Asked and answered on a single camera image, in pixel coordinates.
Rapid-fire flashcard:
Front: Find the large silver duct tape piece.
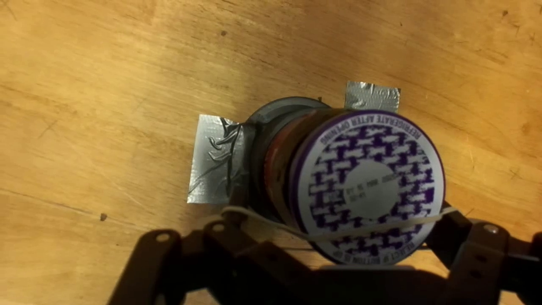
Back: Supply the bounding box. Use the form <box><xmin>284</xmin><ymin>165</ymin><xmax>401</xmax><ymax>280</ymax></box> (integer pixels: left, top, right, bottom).
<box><xmin>184</xmin><ymin>112</ymin><xmax>250</xmax><ymax>207</ymax></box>

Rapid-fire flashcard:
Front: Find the small silver duct tape piece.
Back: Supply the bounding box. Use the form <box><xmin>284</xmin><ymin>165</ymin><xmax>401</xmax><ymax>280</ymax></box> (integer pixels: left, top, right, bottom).
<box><xmin>343</xmin><ymin>80</ymin><xmax>403</xmax><ymax>114</ymax></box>

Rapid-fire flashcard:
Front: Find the brown cup with purple end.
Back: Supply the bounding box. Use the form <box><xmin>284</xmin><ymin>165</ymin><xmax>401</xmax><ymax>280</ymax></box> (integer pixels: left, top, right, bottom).
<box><xmin>242</xmin><ymin>97</ymin><xmax>447</xmax><ymax>268</ymax></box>

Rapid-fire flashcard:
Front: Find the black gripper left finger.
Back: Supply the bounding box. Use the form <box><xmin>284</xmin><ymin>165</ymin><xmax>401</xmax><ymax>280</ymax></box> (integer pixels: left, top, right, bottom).
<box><xmin>106</xmin><ymin>219</ymin><xmax>340</xmax><ymax>305</ymax></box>

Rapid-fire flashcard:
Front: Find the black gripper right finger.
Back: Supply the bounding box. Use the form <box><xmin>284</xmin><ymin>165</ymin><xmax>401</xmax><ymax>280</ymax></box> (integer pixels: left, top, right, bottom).
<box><xmin>421</xmin><ymin>209</ymin><xmax>542</xmax><ymax>305</ymax></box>

